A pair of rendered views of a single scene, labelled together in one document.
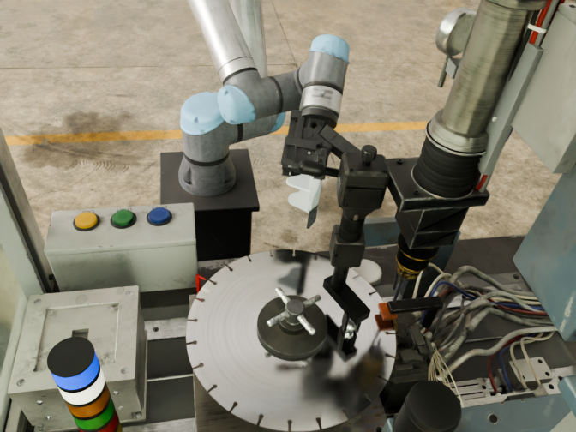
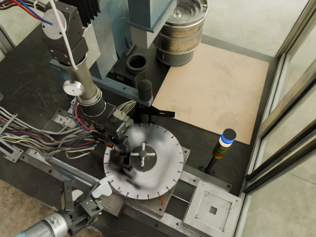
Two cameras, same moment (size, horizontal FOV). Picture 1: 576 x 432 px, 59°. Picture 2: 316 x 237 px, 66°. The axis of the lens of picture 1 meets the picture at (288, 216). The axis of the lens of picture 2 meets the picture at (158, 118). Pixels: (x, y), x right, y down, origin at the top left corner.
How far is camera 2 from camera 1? 0.78 m
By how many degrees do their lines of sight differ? 70
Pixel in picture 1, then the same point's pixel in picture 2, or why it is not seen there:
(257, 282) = (142, 183)
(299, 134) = (81, 217)
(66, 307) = (215, 228)
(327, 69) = (37, 231)
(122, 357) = (201, 191)
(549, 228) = (101, 62)
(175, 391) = (181, 193)
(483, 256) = (21, 175)
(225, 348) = (169, 163)
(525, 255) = (103, 73)
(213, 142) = not seen: outside the picture
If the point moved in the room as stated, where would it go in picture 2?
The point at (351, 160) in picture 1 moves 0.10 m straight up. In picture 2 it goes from (118, 126) to (113, 109)
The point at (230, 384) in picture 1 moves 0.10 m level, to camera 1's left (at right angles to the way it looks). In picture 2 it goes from (175, 151) to (194, 165)
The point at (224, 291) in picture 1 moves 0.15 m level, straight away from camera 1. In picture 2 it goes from (157, 186) to (137, 222)
